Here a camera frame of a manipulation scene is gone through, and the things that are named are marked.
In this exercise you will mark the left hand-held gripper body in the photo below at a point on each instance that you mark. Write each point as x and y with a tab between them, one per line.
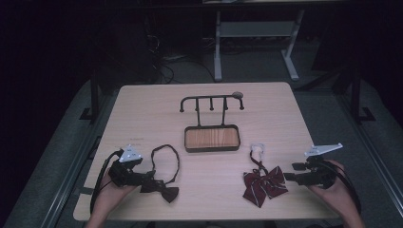
126	175

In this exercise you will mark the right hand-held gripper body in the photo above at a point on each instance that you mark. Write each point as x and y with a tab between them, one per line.
320	175

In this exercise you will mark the black hook rack wooden tray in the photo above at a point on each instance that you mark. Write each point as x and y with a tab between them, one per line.
211	138

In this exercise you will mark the person's right hand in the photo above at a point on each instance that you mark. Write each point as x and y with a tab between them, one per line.
342	193

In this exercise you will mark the person's left hand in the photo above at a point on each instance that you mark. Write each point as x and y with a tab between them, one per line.
107	199

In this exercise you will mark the black metal stand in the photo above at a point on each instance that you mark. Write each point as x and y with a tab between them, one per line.
356	95
94	95

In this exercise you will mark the grey metal rail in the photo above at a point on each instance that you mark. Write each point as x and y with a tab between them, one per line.
370	148
79	158

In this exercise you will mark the white metal desk frame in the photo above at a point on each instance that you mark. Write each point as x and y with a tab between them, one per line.
253	29

